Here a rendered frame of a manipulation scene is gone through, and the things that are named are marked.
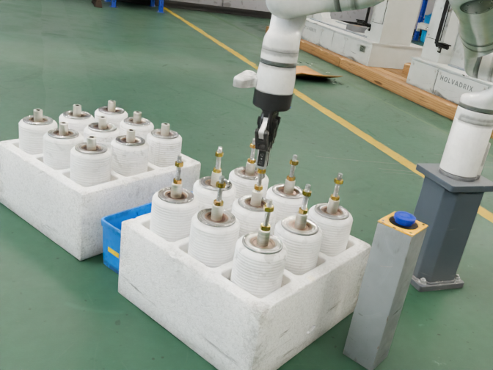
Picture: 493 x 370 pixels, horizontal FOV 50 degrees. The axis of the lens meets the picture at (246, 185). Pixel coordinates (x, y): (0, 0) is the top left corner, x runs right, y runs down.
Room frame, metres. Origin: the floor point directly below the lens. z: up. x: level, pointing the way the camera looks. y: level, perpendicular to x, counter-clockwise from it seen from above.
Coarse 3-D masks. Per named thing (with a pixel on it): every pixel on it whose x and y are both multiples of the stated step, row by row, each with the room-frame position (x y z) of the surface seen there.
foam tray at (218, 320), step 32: (128, 224) 0.97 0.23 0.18; (128, 256) 0.96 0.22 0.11; (160, 256) 0.90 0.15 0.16; (320, 256) 0.97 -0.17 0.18; (352, 256) 0.99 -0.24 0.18; (128, 288) 0.96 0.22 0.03; (160, 288) 0.90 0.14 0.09; (192, 288) 0.84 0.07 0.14; (224, 288) 0.80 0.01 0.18; (288, 288) 0.83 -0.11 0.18; (320, 288) 0.89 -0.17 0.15; (352, 288) 1.01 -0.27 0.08; (160, 320) 0.89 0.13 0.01; (192, 320) 0.84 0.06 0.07; (224, 320) 0.79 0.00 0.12; (256, 320) 0.75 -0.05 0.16; (288, 320) 0.82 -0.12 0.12; (320, 320) 0.92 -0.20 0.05; (224, 352) 0.78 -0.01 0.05; (256, 352) 0.75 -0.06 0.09; (288, 352) 0.84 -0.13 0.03
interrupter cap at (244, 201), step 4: (244, 196) 1.04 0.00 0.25; (248, 196) 1.04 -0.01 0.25; (240, 200) 1.02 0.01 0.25; (244, 200) 1.02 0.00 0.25; (248, 200) 1.03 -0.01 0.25; (264, 200) 1.03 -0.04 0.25; (240, 204) 1.00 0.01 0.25; (244, 204) 1.00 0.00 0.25; (248, 204) 1.01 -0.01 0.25; (260, 204) 1.02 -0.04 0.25; (264, 204) 1.02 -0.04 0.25; (272, 204) 1.02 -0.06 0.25; (248, 208) 0.98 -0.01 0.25; (252, 208) 0.99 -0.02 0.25; (256, 208) 0.99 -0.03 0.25; (260, 208) 0.99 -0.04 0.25
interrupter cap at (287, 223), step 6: (294, 216) 0.98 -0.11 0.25; (282, 222) 0.94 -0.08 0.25; (288, 222) 0.95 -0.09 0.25; (294, 222) 0.96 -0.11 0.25; (312, 222) 0.96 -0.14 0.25; (288, 228) 0.92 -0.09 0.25; (294, 228) 0.93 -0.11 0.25; (306, 228) 0.94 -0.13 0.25; (312, 228) 0.94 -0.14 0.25; (318, 228) 0.94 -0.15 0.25; (300, 234) 0.91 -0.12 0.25; (306, 234) 0.91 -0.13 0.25; (312, 234) 0.91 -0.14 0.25
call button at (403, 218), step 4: (396, 212) 0.91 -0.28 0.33; (400, 212) 0.91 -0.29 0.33; (404, 212) 0.91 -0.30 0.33; (408, 212) 0.91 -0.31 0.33; (396, 216) 0.89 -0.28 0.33; (400, 216) 0.89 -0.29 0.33; (404, 216) 0.89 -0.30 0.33; (408, 216) 0.90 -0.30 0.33; (412, 216) 0.90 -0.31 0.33; (396, 220) 0.89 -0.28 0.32; (400, 220) 0.88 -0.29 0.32; (404, 220) 0.88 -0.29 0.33; (408, 220) 0.88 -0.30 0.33; (412, 220) 0.88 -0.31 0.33; (400, 224) 0.89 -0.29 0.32; (404, 224) 0.88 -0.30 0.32; (408, 224) 0.88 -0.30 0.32
